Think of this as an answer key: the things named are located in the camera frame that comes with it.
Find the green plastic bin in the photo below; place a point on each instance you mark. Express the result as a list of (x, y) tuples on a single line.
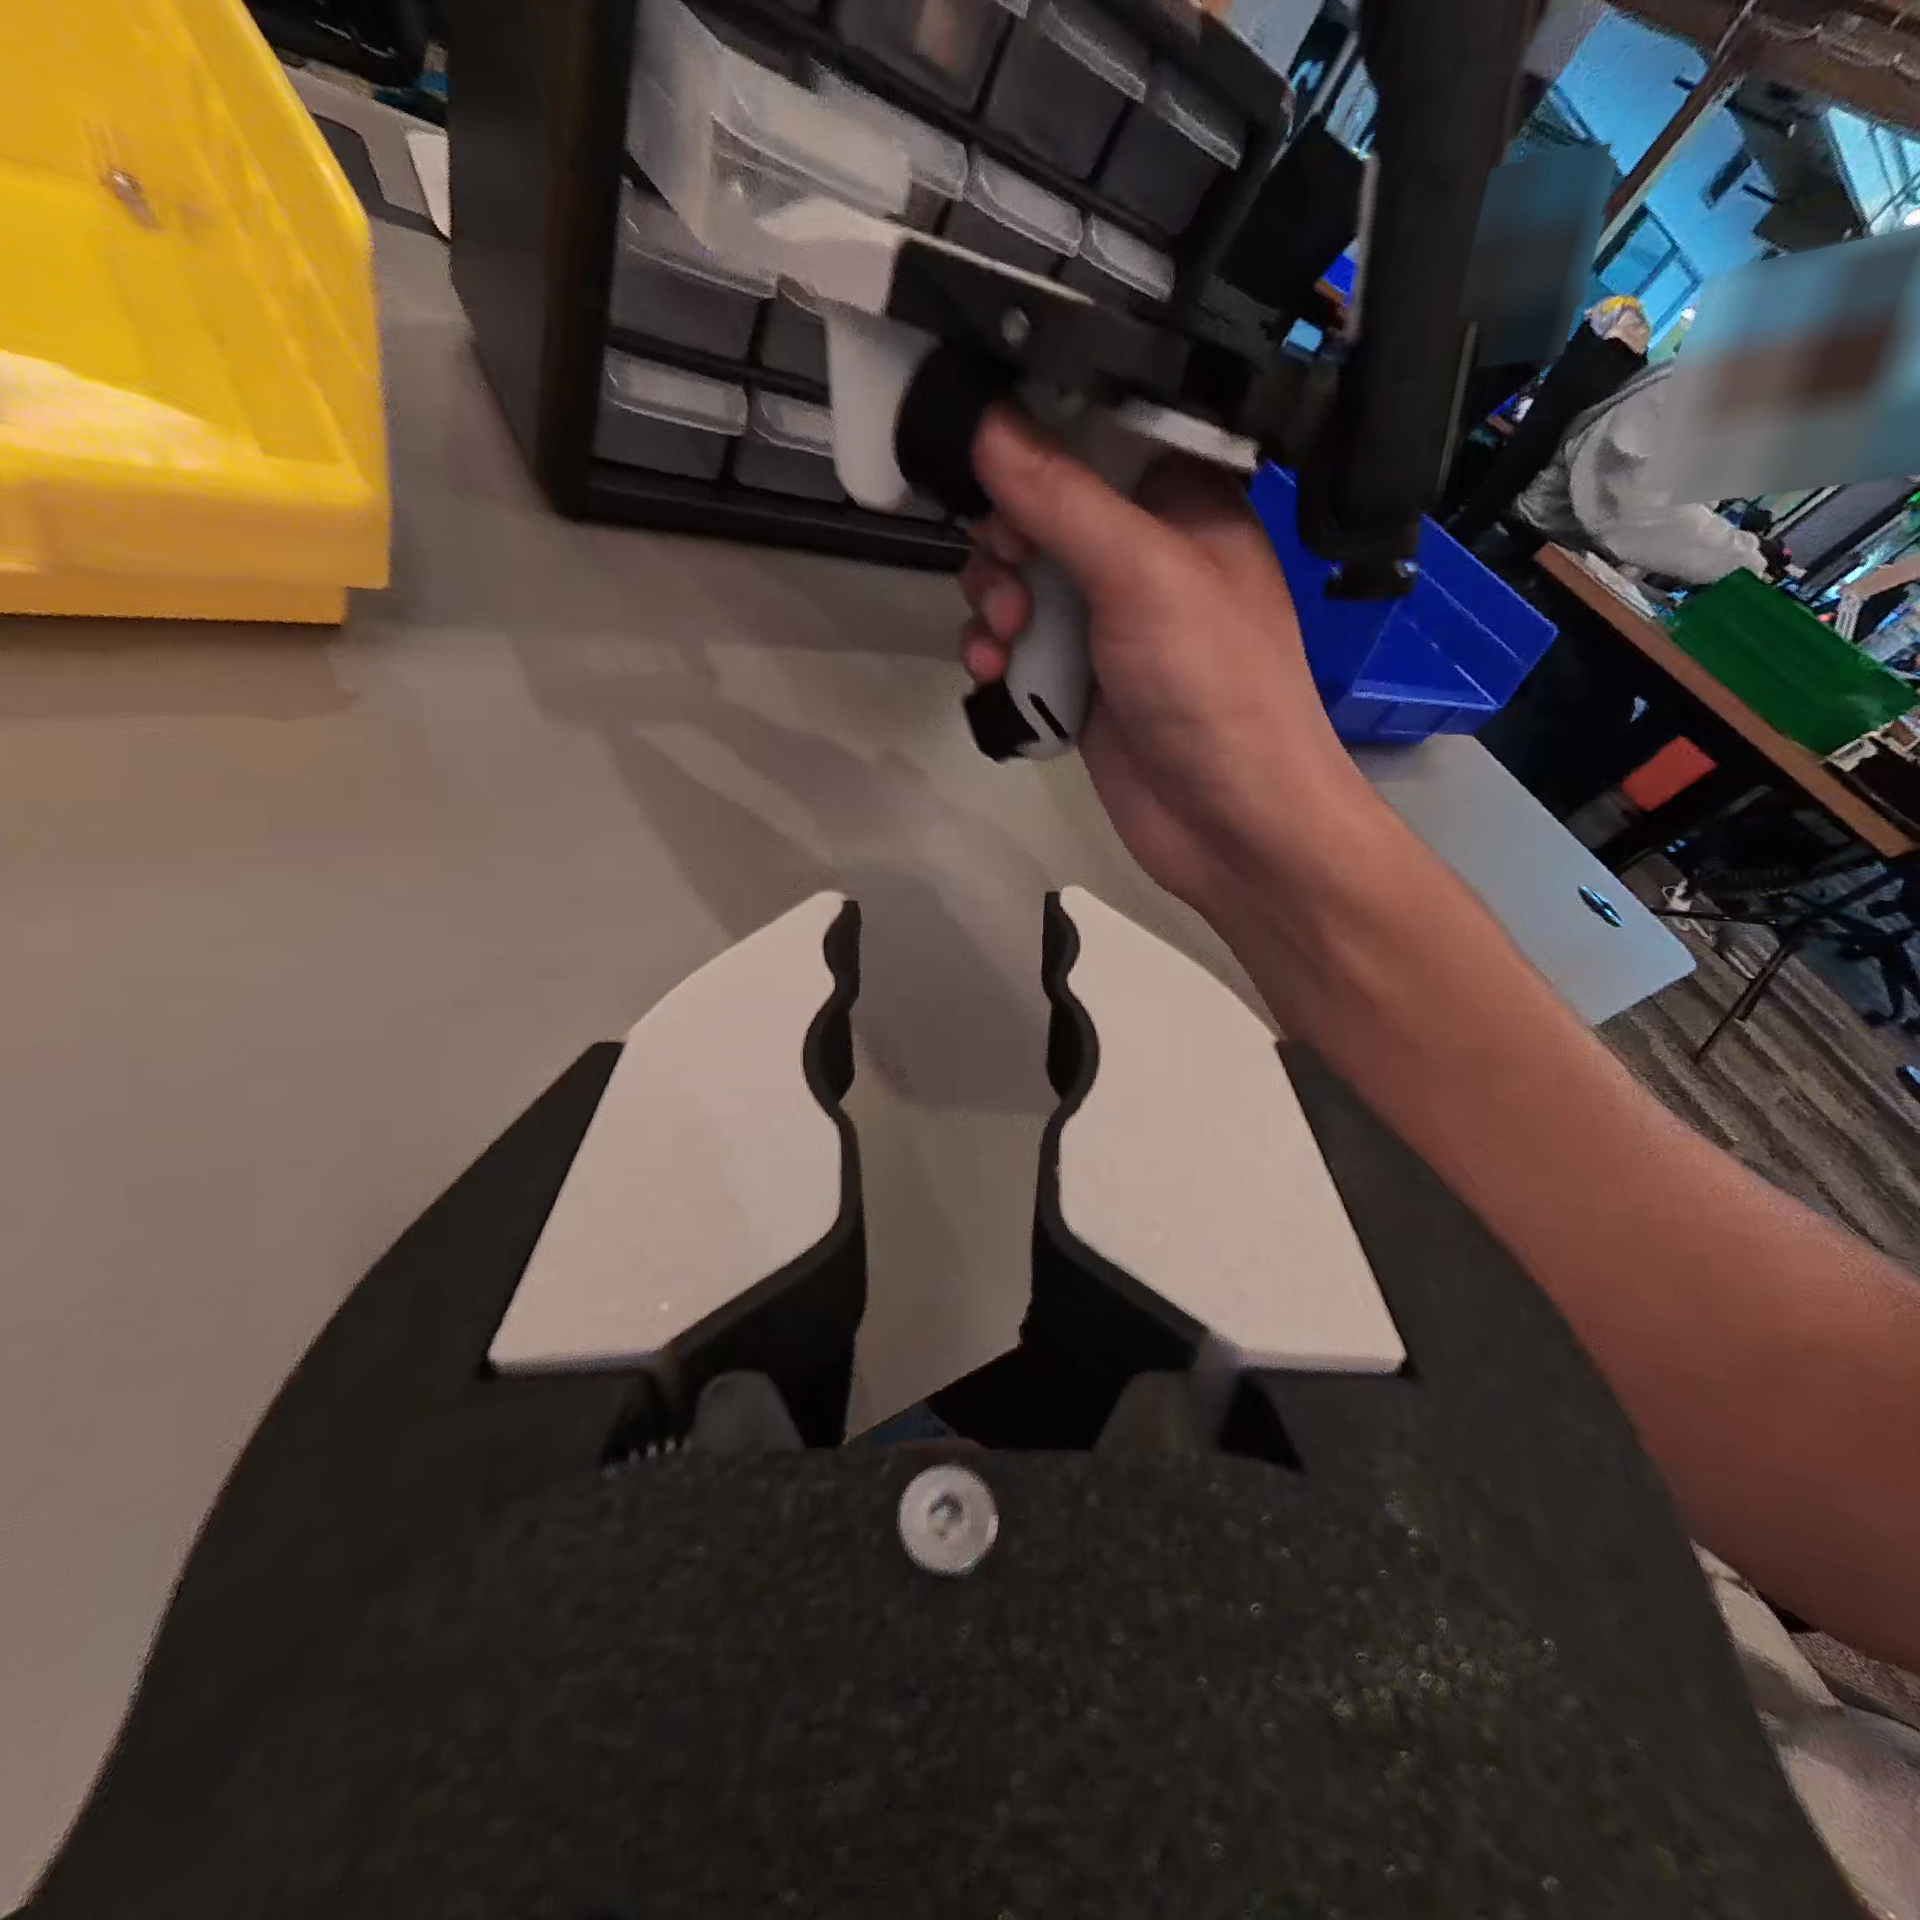
[(1787, 662)]

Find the person's right hand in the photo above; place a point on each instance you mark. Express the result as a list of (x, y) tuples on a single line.
[(1184, 662)]

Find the black drawer cabinet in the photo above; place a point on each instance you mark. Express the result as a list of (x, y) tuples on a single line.
[(518, 224)]

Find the person's right forearm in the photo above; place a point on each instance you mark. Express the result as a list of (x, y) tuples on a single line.
[(1575, 1202)]

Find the clear plastic drawer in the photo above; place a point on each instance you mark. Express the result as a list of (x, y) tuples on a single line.
[(722, 136)]

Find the yellow plastic bin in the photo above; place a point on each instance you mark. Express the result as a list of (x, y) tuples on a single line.
[(182, 376)]

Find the orange box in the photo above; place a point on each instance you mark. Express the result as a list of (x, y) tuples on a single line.
[(1669, 773)]

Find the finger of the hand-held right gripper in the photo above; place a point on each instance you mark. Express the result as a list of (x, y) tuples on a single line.
[(826, 255)]

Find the set of clear cabinet drawers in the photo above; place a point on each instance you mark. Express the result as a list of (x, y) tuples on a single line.
[(1050, 91)]

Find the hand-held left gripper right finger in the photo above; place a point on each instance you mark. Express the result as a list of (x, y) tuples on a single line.
[(1214, 1202)]

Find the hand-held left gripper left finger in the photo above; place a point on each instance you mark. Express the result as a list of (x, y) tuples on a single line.
[(692, 1184)]

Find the wooden work table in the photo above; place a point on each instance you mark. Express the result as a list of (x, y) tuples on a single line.
[(1621, 619)]

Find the blue plastic bin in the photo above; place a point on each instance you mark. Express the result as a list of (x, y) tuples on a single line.
[(1440, 662)]

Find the person's white shirt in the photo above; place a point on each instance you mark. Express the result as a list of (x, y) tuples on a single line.
[(1846, 1800)]

